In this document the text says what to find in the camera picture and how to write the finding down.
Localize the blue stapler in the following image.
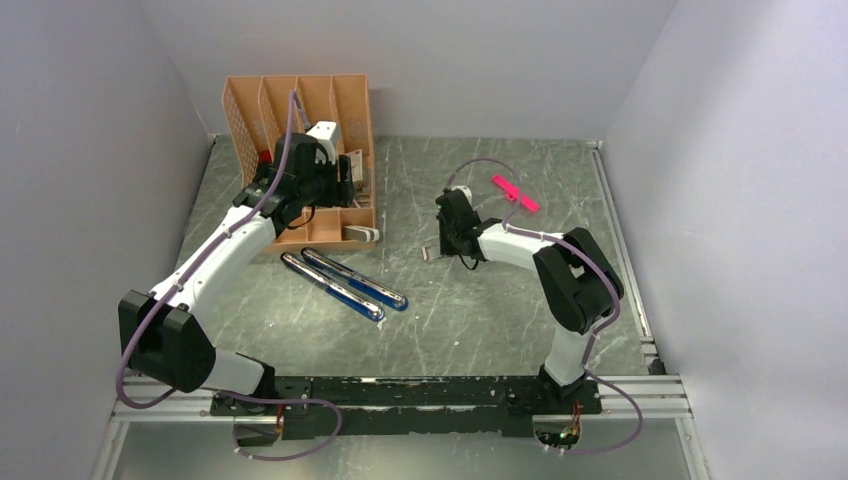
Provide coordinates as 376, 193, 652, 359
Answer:
280, 252, 385, 323
300, 247, 409, 311

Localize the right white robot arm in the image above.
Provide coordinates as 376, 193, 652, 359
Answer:
435, 188, 624, 414

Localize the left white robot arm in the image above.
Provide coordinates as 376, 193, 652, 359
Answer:
118, 121, 355, 416

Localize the white grey stapler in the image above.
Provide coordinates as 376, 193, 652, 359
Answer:
342, 225, 380, 243

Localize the white box in organizer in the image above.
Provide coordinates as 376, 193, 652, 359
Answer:
346, 149, 367, 190

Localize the pink plastic clip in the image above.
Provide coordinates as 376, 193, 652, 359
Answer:
491, 174, 540, 213

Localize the orange plastic desk organizer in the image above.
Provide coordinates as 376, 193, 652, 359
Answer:
221, 74, 379, 253

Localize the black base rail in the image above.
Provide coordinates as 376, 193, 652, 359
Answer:
210, 375, 602, 440

